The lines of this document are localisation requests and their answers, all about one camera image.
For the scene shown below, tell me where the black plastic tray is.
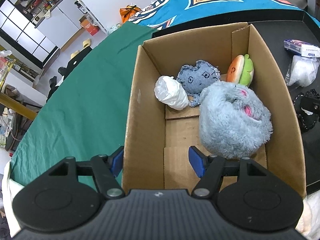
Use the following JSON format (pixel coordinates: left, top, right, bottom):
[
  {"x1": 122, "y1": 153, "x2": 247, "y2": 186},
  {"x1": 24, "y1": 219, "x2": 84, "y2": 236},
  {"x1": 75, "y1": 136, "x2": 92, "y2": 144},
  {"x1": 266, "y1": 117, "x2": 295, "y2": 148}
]
[{"x1": 153, "y1": 9, "x2": 319, "y2": 195}]

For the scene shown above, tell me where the white soft bundle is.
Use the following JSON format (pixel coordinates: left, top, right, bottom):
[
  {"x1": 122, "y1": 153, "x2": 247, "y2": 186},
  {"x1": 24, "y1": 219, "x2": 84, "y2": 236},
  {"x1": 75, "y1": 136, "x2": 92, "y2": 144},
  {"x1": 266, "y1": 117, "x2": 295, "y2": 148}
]
[{"x1": 154, "y1": 76, "x2": 189, "y2": 111}]

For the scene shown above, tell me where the orange green burger plush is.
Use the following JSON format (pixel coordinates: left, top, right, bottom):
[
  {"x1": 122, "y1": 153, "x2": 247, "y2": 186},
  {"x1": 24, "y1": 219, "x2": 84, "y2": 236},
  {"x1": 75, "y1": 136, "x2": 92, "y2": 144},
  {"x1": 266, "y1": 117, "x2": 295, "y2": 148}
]
[{"x1": 226, "y1": 54, "x2": 254, "y2": 87}]

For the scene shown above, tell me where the yellow slipper right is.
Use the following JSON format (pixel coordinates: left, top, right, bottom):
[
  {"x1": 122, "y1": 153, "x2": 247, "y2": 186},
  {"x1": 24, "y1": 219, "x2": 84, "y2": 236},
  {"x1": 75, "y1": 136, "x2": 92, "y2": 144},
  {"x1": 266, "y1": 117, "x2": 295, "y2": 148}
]
[{"x1": 82, "y1": 38, "x2": 91, "y2": 49}]

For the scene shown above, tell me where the yellow slipper left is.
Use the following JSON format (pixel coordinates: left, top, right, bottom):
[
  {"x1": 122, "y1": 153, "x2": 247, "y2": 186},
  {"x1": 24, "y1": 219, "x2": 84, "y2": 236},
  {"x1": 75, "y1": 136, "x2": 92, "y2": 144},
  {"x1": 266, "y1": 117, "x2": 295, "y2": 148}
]
[{"x1": 70, "y1": 50, "x2": 80, "y2": 59}]

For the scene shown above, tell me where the green cloth sheet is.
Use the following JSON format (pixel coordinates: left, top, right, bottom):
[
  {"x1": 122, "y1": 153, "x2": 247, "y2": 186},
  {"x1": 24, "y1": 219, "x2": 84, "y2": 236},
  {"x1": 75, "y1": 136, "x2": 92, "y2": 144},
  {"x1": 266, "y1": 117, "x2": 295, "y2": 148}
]
[{"x1": 10, "y1": 22, "x2": 153, "y2": 185}]

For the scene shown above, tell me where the orange bag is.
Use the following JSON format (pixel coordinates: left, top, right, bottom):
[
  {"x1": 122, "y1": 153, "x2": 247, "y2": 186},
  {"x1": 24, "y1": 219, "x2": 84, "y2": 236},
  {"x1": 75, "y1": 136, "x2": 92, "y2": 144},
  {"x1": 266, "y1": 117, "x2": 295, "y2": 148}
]
[{"x1": 119, "y1": 5, "x2": 141, "y2": 23}]

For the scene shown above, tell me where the denim blue plush toy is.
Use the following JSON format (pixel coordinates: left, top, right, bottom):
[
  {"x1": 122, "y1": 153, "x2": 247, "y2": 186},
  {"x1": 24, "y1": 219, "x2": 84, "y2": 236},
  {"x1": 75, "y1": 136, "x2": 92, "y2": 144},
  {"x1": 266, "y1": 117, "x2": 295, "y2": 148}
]
[{"x1": 176, "y1": 60, "x2": 221, "y2": 107}]

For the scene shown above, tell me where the black dice stool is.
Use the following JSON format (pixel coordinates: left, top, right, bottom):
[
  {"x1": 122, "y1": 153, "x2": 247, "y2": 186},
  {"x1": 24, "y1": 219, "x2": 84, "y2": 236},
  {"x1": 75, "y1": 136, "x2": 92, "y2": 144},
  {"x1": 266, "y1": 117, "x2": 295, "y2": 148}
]
[{"x1": 64, "y1": 47, "x2": 92, "y2": 78}]

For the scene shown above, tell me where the yellow slipper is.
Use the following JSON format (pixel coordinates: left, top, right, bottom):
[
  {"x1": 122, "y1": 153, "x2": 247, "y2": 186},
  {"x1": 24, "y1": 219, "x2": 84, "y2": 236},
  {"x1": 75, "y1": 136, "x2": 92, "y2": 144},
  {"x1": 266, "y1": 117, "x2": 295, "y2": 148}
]
[
  {"x1": 82, "y1": 38, "x2": 91, "y2": 49},
  {"x1": 70, "y1": 50, "x2": 80, "y2": 59}
]

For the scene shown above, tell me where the cream white blanket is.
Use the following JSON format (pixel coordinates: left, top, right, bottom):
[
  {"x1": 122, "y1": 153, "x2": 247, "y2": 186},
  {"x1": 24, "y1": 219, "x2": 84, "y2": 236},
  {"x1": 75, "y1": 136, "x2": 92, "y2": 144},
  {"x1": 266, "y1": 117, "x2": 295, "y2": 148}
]
[{"x1": 296, "y1": 191, "x2": 320, "y2": 240}]

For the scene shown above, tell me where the orange cardboard box on floor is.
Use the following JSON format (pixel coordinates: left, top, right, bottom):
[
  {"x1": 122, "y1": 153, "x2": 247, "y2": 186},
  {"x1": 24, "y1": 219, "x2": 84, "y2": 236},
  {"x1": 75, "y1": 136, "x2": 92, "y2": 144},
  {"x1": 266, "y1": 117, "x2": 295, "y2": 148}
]
[{"x1": 79, "y1": 16, "x2": 99, "y2": 36}]

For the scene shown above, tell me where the fluffy blue plush toy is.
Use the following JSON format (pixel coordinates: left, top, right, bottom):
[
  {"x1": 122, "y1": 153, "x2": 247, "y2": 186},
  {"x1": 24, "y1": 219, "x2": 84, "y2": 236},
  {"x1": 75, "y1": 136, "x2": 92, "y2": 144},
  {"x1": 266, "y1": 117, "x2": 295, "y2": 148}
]
[{"x1": 199, "y1": 81, "x2": 273, "y2": 159}]

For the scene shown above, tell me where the tissue pack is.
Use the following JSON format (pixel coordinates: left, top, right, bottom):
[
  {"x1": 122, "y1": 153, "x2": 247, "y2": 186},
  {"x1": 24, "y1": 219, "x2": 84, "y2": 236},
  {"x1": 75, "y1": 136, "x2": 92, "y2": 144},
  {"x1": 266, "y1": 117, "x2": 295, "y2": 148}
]
[{"x1": 283, "y1": 39, "x2": 319, "y2": 58}]

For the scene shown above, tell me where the white kitchen cabinet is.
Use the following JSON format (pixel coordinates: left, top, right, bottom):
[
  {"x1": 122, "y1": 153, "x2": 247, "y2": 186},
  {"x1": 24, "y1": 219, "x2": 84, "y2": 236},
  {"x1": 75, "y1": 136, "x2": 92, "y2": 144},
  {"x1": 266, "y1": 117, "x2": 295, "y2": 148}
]
[{"x1": 36, "y1": 0, "x2": 85, "y2": 48}]

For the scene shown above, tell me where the clear plastic bag item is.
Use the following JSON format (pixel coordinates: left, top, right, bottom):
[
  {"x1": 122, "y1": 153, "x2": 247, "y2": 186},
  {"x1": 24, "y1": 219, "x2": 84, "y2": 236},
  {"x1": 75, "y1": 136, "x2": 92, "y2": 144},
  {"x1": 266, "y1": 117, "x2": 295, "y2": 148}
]
[{"x1": 285, "y1": 55, "x2": 319, "y2": 87}]

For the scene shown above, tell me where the black white plush toy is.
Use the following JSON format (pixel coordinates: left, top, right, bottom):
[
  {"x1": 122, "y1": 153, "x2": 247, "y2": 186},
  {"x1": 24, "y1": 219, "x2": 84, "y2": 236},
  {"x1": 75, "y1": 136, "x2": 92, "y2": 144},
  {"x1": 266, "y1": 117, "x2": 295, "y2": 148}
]
[{"x1": 293, "y1": 89, "x2": 319, "y2": 133}]

